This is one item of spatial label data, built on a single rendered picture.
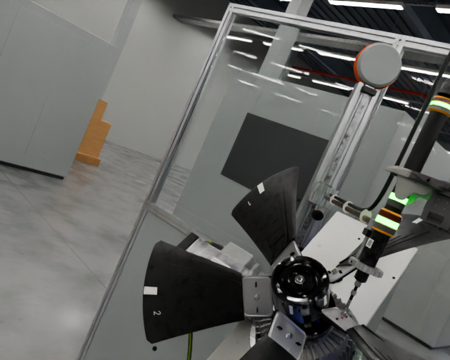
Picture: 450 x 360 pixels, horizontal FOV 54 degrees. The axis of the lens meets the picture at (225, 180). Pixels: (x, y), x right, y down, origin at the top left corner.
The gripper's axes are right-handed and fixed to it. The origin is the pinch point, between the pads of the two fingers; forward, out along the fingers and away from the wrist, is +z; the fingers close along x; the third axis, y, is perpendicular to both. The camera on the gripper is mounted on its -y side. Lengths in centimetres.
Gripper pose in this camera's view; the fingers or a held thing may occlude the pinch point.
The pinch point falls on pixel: (396, 169)
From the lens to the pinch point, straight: 94.5
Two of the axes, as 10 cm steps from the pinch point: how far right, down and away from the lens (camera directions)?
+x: 5.5, 1.7, 8.2
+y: -4.1, 9.1, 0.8
